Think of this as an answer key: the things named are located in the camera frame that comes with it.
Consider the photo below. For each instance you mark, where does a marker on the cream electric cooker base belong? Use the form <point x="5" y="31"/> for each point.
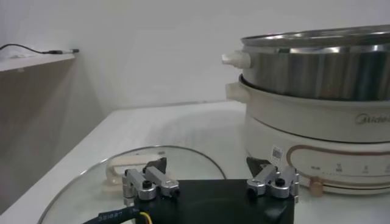
<point x="304" y="124"/>

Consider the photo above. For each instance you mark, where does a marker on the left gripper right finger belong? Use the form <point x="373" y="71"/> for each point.
<point x="281" y="185"/>

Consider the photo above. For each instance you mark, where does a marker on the stainless steel steamer basket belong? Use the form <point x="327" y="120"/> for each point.
<point x="304" y="73"/>

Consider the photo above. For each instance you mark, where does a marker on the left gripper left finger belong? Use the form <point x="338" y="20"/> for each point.
<point x="143" y="185"/>

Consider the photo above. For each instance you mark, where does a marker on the white side desk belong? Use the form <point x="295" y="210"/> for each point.
<point x="33" y="62"/>

